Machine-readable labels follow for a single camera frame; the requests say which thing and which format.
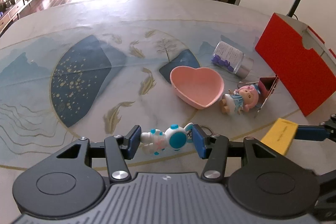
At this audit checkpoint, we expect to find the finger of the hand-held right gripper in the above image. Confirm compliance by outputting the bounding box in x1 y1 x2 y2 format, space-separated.
295 114 336 146

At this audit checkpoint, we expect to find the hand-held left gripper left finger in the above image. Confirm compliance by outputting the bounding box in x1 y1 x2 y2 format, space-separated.
56 124 143 183

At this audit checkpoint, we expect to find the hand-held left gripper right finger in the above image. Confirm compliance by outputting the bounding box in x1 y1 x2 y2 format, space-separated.
192 123 281 184

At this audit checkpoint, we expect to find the white and teal astronaut toy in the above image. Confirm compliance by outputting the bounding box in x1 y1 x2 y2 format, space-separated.
140 123 195 156

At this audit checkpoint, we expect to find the yellow rectangular box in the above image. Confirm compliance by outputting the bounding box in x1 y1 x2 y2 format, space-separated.
261 118 298 156

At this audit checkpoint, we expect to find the pink heart-shaped bowl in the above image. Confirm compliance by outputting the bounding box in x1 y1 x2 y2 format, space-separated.
170 66 224 110

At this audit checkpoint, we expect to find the pink-haired doll figurine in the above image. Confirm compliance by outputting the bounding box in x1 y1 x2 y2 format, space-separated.
219 84 261 115

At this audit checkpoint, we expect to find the red metal clip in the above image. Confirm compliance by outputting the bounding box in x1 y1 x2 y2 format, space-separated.
238 74 280 118

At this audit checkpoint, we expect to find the red cardboard box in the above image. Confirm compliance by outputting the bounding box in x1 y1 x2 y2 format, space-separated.
255 13 336 117

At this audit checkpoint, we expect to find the glass jar with silver lid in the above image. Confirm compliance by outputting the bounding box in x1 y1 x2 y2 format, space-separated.
211 41 255 79

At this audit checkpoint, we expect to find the wooden media cabinet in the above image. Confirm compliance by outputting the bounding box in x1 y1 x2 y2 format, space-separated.
0 0 51 35

